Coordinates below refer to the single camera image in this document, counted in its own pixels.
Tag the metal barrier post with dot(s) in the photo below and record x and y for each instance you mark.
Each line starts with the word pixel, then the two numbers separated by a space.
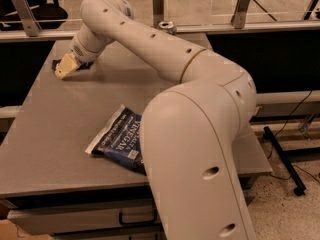
pixel 28 21
pixel 158 12
pixel 238 19

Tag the dark blue rxbar wrapper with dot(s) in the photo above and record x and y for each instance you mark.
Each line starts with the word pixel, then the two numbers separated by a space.
pixel 84 66

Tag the left metal barrier post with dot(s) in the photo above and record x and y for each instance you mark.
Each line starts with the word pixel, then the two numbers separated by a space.
pixel 28 21

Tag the black drawer handle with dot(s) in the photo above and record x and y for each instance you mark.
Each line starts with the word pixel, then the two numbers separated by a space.
pixel 138 223

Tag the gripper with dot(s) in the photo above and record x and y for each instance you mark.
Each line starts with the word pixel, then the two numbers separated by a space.
pixel 79 53

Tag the grey cabinet drawer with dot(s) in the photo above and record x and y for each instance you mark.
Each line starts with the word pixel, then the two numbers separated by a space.
pixel 83 217

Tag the silver green soda can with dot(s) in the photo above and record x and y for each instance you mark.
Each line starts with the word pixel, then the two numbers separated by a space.
pixel 168 27

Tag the black metal floor leg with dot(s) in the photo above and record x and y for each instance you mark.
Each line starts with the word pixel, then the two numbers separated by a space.
pixel 300 187

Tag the right metal barrier post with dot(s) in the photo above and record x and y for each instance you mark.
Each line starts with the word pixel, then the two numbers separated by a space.
pixel 238 19

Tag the blue kettle chips bag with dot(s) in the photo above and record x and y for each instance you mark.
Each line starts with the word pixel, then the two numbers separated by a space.
pixel 119 140

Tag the black office chair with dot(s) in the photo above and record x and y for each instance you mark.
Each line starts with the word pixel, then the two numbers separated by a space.
pixel 48 12

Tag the middle metal barrier post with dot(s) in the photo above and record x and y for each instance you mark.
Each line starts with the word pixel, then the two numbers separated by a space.
pixel 158 12

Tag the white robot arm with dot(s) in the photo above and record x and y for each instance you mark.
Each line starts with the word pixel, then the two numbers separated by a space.
pixel 187 131

